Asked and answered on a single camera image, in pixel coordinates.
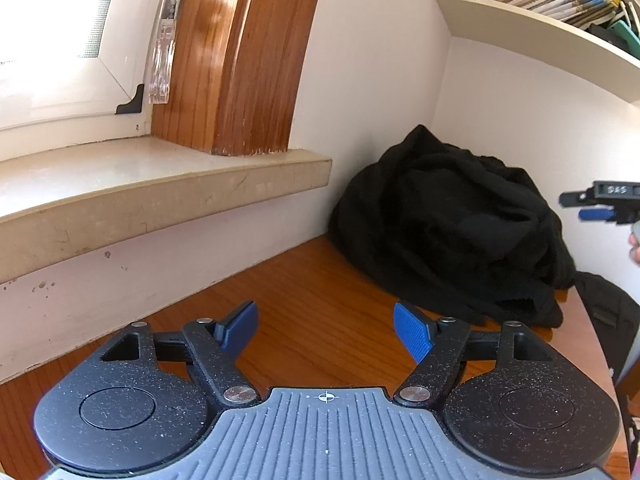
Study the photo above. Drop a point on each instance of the black bag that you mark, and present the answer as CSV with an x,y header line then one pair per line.
x,y
610,320

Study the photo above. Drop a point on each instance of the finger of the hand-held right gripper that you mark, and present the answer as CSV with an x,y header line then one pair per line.
x,y
600,215
615,191

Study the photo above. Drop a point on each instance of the wooden window trim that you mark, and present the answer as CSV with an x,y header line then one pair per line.
x,y
240,60

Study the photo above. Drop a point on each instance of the person's right hand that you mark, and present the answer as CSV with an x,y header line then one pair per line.
x,y
636,252

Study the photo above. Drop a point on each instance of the stone window sill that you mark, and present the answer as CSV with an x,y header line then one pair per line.
x,y
150,195

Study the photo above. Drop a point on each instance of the teal folder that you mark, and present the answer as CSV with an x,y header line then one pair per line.
x,y
625,35

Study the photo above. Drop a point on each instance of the white window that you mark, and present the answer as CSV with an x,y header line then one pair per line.
x,y
50,85

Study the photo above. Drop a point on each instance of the heap of black clothes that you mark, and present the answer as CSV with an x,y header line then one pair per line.
x,y
450,220

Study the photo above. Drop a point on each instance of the white wall shelf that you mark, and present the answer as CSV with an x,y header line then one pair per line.
x,y
525,30

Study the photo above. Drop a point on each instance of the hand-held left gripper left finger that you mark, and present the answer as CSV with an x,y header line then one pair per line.
x,y
240,327

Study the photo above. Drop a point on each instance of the black window corner bracket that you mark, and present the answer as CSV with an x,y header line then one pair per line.
x,y
131,104

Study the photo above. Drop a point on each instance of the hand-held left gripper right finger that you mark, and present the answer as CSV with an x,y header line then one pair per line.
x,y
412,332

